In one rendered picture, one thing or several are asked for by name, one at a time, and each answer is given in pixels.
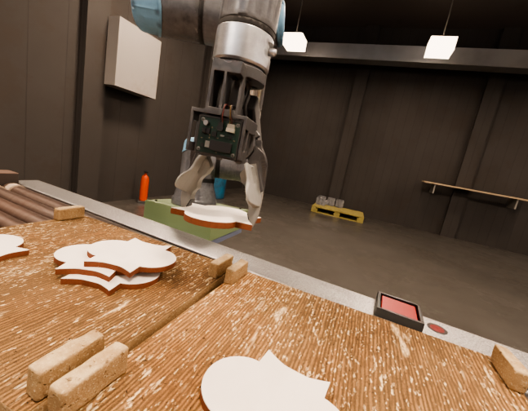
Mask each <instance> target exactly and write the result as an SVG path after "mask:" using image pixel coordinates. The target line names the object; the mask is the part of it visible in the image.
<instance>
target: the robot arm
mask: <svg viewBox="0 0 528 411"><path fill-rule="evenodd" d="M131 9H132V14H133V17H134V20H135V23H136V25H137V26H138V28H139V29H140V30H141V31H143V32H145V33H150V34H153V35H157V36H158V37H159V38H160V37H165V38H174V39H178V40H182V41H186V42H195V43H199V44H203V45H207V46H213V47H214V51H213V56H212V59H213V62H212V67H211V77H210V82H209V87H208V93H207V98H206V107H205V108H196V107H192V110H191V116H190V121H189V131H188V137H187V139H186V140H185V141H184V147H183V150H182V160H181V167H180V175H179V176H178V178H177V180H176V181H175V186H176V189H175V193H174V195H172V197H171V204H173V205H176V206H181V207H187V206H191V205H192V203H195V204H199V205H203V206H216V199H215V189H214V182H215V178H218V179H228V180H234V181H239V182H241V183H243V184H244V186H245V188H246V202H247V204H248V213H247V218H248V220H249V222H250V223H251V224H252V227H254V225H255V222H256V220H257V219H258V217H259V214H260V208H261V205H262V200H263V195H264V188H265V183H266V178H267V172H268V161H267V157H266V154H265V152H264V149H263V142H262V139H261V127H260V116H261V111H262V105H263V100H264V90H265V85H266V80H267V75H268V71H269V65H270V58H271V57H275V56H276V55H277V47H281V46H282V44H283V36H284V28H285V2H284V0H131ZM193 120H195V121H197V125H196V130H195V136H194V137H191V134H192V129H193Z"/></svg>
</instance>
